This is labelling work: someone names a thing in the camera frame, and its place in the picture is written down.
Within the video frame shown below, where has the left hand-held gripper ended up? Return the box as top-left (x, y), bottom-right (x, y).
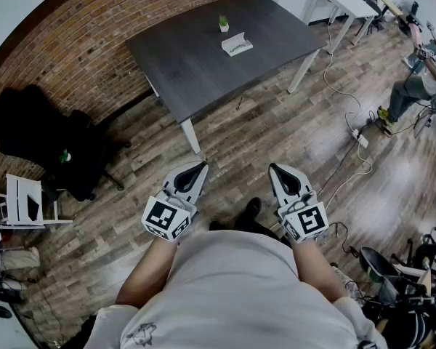
top-left (141, 161), bottom-right (209, 245)

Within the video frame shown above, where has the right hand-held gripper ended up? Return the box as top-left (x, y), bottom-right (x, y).
top-left (269, 162), bottom-right (330, 247)

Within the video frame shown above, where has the white box with contents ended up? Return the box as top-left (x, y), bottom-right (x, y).
top-left (220, 31), bottom-right (254, 57)

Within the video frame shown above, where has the person's right forearm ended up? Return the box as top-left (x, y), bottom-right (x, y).
top-left (289, 238), bottom-right (350, 304)

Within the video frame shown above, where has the person's left forearm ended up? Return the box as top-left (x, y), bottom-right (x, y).
top-left (115, 237), bottom-right (179, 309)

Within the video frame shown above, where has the person's black shoe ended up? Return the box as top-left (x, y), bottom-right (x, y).
top-left (238, 196), bottom-right (263, 229)

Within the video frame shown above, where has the white power strip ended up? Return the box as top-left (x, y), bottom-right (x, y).
top-left (350, 128), bottom-right (370, 149)

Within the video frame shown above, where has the person's white t-shirt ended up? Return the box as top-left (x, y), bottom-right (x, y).
top-left (83, 229), bottom-right (389, 349)

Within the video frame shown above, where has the dark grey table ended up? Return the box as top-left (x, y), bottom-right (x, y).
top-left (125, 0), bottom-right (328, 156)

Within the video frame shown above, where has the black office chair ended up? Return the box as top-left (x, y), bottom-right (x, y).
top-left (0, 84), bottom-right (132, 203)

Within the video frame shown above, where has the white shelf unit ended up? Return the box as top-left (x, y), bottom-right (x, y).
top-left (0, 173), bottom-right (74, 230)

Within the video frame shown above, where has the beige cloth bag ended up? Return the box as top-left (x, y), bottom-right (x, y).
top-left (0, 246), bottom-right (41, 273)

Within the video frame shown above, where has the white side table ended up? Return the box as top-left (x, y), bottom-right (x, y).
top-left (301, 0), bottom-right (381, 55)

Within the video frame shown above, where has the white cable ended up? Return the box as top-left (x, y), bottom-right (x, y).
top-left (323, 23), bottom-right (374, 210)

